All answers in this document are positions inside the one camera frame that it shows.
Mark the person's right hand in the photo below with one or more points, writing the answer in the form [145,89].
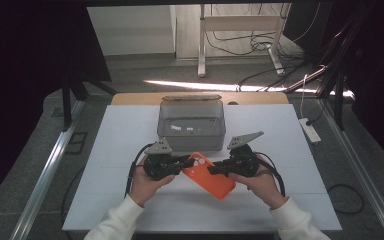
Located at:
[263,188]

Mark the grey storage box lid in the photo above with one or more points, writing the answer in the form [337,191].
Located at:
[192,98]

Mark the white table cover sheet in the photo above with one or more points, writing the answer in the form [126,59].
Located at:
[113,186]

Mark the metal floor rail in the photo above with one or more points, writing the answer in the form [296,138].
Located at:
[363,180]
[46,173]

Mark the orange phone case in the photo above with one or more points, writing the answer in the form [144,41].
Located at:
[213,181]

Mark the black metal stand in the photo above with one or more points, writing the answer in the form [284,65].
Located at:
[67,100]

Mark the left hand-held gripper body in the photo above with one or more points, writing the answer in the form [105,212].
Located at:
[158,163]

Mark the black floor socket plate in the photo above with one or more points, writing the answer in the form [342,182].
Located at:
[76,142]

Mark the white desk frame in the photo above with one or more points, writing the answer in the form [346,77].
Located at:
[243,23]

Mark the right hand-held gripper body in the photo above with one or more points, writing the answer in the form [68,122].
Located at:
[243,160]

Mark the person's left hand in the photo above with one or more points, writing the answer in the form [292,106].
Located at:
[145,190]

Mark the white power strip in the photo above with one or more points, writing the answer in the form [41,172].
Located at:
[310,130]

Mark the dark tripod stand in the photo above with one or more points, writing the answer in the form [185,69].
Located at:
[338,66]

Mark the grey translucent storage box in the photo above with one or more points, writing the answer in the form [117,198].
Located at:
[191,128]

